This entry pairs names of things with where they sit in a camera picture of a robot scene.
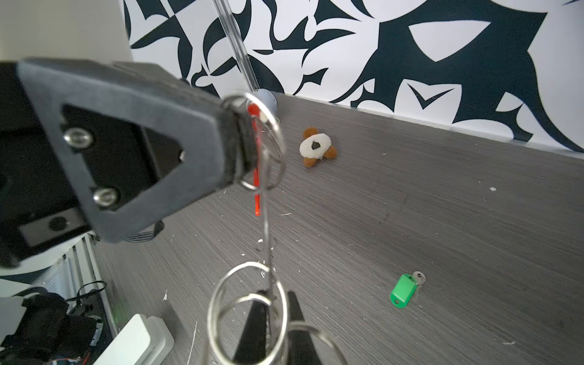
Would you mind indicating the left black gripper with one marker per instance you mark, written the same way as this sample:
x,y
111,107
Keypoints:
x,y
130,146

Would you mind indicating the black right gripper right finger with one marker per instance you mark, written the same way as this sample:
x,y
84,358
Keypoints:
x,y
302,350

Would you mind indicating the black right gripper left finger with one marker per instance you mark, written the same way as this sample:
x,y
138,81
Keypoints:
x,y
252,345

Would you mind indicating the green key tag with key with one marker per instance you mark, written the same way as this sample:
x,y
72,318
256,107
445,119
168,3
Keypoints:
x,y
405,288

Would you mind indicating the white rectangular box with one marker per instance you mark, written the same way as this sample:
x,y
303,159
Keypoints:
x,y
143,341

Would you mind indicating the brown white plush dog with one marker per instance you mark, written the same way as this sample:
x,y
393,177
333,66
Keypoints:
x,y
315,147

